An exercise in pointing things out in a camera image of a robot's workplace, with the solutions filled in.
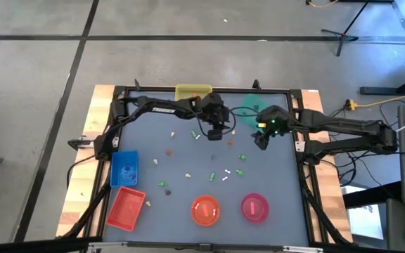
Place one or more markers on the yellow plastic bin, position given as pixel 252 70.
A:
pixel 185 92

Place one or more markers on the red plastic basket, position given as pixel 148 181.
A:
pixel 126 209

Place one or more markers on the white sheet on floor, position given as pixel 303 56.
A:
pixel 364 221

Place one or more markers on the teal green block right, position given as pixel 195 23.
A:
pixel 251 102

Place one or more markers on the black desk foot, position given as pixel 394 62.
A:
pixel 392 90

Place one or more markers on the round orange plastic bowl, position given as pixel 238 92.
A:
pixel 199 218

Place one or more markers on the round pink plastic bowl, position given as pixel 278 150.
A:
pixel 260 215

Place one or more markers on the dark grey box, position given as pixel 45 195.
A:
pixel 396 225

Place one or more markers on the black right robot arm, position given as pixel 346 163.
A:
pixel 346 124

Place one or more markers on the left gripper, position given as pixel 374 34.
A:
pixel 217 123

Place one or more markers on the black tripod stand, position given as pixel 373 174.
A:
pixel 343 35

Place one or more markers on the black table rig frame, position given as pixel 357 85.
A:
pixel 146 90

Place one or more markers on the black clamp bracket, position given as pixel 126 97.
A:
pixel 79 143

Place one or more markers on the blue plastic basket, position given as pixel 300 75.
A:
pixel 118 158

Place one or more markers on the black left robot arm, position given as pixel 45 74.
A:
pixel 164 110

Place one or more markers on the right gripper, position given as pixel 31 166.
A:
pixel 274 121

